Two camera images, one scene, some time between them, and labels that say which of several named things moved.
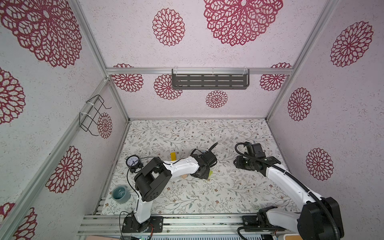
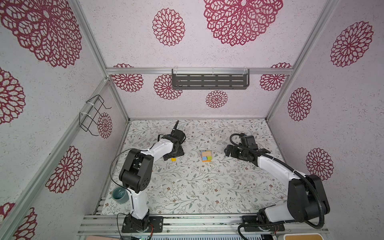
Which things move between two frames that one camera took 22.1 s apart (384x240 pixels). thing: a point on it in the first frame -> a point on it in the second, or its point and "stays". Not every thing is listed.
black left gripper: x=205 y=176 -> x=180 y=152
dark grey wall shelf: x=210 y=78 stays
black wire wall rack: x=89 y=118 stays
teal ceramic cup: x=120 y=193 stays
